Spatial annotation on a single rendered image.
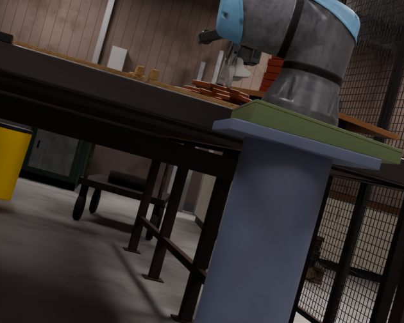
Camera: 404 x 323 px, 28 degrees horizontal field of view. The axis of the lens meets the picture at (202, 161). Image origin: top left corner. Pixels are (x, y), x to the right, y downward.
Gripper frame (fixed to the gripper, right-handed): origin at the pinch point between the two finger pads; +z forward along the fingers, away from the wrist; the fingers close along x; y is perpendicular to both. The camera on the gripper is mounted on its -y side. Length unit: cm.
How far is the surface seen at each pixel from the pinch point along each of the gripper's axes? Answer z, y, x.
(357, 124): -6, 50, 42
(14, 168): 69, -87, 498
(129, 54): -99, -13, 956
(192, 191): 66, 126, 951
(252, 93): -5.7, 15.9, 44.9
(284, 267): 33, 11, -65
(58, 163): 68, -63, 772
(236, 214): 26, 1, -61
